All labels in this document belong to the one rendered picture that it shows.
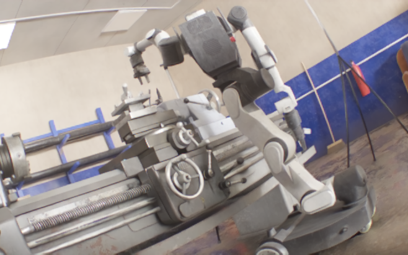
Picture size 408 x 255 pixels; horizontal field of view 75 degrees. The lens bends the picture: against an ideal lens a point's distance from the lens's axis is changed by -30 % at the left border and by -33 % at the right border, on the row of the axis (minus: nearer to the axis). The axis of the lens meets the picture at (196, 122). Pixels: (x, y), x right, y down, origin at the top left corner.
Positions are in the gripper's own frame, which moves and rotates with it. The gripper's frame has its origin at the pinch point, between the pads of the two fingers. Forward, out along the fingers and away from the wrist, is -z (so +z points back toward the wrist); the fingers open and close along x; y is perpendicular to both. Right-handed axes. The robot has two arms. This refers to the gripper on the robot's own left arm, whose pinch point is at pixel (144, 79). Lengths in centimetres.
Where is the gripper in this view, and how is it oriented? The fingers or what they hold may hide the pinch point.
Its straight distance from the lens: 235.0
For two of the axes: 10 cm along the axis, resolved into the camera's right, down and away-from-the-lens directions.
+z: -4.1, -9.0, 1.2
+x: -7.3, 2.5, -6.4
